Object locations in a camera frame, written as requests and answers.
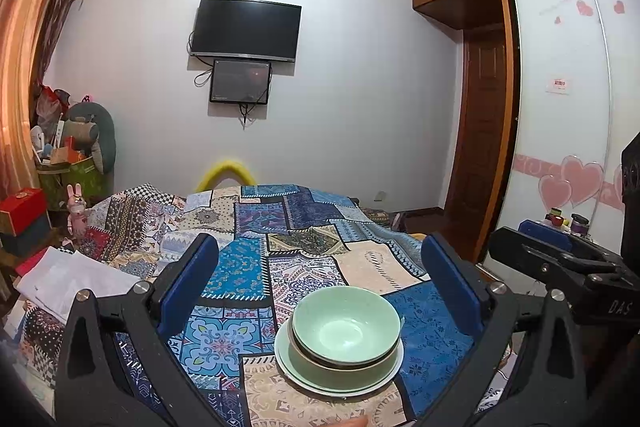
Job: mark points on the green storage box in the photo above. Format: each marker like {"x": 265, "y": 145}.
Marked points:
{"x": 75, "y": 182}

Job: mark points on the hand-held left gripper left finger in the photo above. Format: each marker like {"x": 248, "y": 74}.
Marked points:
{"x": 192, "y": 279}

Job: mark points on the large white plate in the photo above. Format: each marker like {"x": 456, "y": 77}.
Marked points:
{"x": 280, "y": 357}

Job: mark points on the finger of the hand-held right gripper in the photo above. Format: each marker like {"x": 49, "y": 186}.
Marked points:
{"x": 540, "y": 257}
{"x": 545, "y": 234}

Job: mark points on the grey plush toy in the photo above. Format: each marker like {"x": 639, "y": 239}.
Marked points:
{"x": 97, "y": 132}

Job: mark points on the medium pink heart sticker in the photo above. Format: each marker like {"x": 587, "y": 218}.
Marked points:
{"x": 554, "y": 193}

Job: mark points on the green bowl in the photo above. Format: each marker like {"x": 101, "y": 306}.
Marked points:
{"x": 345, "y": 327}

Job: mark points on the white wardrobe sliding door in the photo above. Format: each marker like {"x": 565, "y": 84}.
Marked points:
{"x": 560, "y": 117}

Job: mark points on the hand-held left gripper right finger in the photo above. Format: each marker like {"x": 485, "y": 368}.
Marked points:
{"x": 450, "y": 287}

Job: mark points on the pink rabbit toy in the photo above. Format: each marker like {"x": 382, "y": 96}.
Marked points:
{"x": 77, "y": 212}

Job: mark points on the red gift bag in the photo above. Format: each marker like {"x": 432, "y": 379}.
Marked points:
{"x": 52, "y": 104}

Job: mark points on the purple jar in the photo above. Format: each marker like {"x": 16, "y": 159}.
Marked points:
{"x": 580, "y": 223}

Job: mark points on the red box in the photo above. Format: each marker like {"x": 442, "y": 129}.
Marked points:
{"x": 22, "y": 209}

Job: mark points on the patchwork blanket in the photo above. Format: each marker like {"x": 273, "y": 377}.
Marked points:
{"x": 280, "y": 247}

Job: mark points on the white spotted bowl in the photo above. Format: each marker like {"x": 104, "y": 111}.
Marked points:
{"x": 345, "y": 373}

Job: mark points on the white wall socket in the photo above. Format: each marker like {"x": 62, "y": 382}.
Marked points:
{"x": 380, "y": 196}

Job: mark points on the red label sticker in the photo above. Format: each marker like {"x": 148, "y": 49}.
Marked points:
{"x": 559, "y": 85}

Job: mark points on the yellow green jar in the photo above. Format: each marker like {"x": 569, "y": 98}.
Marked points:
{"x": 556, "y": 217}

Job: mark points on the small wall monitor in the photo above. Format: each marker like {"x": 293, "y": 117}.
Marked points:
{"x": 240, "y": 82}

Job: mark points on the black wall television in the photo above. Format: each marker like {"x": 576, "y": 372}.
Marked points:
{"x": 247, "y": 29}

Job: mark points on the dark grey box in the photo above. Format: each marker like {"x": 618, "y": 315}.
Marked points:
{"x": 30, "y": 239}

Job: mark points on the white folded cloth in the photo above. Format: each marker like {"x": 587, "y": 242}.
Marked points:
{"x": 75, "y": 277}

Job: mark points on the brown wooden door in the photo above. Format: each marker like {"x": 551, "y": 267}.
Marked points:
{"x": 482, "y": 132}

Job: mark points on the orange curtain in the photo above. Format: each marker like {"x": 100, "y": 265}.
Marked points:
{"x": 30, "y": 57}

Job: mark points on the large pink heart sticker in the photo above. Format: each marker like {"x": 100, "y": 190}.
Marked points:
{"x": 582, "y": 179}

